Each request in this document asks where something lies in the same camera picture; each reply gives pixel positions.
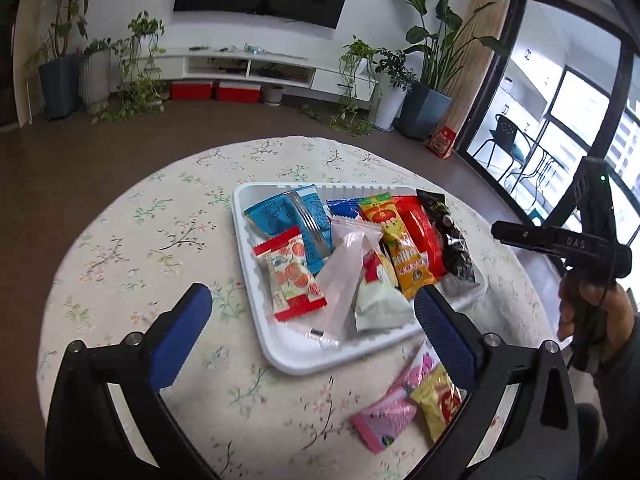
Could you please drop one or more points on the black balcony chair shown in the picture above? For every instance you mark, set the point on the black balcony chair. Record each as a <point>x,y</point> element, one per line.
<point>507,130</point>

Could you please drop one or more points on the long yellow orange snack packet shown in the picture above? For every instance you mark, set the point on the long yellow orange snack packet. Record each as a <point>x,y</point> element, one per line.
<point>405,260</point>

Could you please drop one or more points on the small trailing potted plant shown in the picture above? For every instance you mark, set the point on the small trailing potted plant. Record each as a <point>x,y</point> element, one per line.
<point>357,55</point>

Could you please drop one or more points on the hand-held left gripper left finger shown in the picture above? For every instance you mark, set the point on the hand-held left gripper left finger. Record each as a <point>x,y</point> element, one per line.
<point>180,332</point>

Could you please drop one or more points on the yellow green snack packet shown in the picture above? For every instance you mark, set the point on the yellow green snack packet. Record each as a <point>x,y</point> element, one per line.
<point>435,402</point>

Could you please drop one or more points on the red printed box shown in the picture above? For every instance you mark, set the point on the red printed box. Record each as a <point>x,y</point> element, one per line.
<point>442,141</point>

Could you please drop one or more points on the light blue snack packet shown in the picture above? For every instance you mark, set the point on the light blue snack packet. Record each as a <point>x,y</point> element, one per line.
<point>280,215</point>

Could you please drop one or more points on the plant in smooth white pot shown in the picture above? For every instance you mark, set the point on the plant in smooth white pot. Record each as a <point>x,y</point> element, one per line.
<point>390,105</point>

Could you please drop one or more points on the person's right forearm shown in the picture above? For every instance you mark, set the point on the person's right forearm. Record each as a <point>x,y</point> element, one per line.
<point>620,390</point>

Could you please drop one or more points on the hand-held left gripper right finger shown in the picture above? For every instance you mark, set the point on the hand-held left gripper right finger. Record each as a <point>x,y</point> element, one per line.
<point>447,337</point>

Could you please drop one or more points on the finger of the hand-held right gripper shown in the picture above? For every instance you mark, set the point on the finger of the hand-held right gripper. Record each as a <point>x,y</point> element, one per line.
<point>530,237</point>

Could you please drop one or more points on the blue yellow cake packet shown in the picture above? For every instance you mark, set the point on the blue yellow cake packet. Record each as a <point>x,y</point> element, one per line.
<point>342,208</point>

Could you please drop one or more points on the small empty white pot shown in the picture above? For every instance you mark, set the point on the small empty white pot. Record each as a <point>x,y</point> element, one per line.
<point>273,95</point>

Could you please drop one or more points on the tall plant in dark pot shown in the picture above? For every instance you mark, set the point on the tall plant in dark pot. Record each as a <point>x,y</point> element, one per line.
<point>59,85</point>

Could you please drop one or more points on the red snack packet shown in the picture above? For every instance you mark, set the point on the red snack packet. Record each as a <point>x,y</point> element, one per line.
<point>422,235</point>

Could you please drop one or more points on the person's right hand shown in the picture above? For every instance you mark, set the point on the person's right hand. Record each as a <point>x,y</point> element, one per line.
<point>569,310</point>

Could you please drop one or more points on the trailing vine plant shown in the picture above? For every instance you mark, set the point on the trailing vine plant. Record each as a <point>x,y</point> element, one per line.
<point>142,60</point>

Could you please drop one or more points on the plant in ribbed white pot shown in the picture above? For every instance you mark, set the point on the plant in ribbed white pot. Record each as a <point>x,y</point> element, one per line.
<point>95,80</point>

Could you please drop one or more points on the white pale green snack packet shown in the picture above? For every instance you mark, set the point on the white pale green snack packet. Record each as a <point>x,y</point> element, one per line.
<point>377,302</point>

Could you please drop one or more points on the black swirl snack packet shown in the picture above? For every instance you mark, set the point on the black swirl snack packet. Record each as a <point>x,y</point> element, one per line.
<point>455,250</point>

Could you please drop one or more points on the dark grey cloth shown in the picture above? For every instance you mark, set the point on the dark grey cloth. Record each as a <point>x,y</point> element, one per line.
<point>587,435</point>

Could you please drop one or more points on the white plastic tray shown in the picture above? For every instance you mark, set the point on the white plastic tray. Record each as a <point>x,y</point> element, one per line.
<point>295,355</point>

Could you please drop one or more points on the translucent pink snack packet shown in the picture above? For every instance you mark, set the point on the translucent pink snack packet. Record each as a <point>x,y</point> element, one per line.
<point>345,270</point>

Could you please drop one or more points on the white TV stand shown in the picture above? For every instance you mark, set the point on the white TV stand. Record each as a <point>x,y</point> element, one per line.
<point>240,57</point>

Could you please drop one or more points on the white red-edged snack packet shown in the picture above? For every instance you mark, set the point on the white red-edged snack packet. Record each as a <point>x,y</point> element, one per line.
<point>290,275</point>

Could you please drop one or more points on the black glass door frame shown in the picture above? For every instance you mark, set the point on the black glass door frame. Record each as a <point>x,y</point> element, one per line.
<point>492,90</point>

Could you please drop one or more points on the black balcony table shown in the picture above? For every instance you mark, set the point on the black balcony table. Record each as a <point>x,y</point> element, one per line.
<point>542,157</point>

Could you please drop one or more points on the red storage box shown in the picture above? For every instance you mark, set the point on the red storage box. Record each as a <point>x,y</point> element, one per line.
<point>239,93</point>
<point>192,91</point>

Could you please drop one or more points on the beige curtain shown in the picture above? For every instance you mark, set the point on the beige curtain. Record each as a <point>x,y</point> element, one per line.
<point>482,35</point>

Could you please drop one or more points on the large-leaf plant in dark pot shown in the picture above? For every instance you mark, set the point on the large-leaf plant in dark pot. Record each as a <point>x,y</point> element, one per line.
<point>425,112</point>

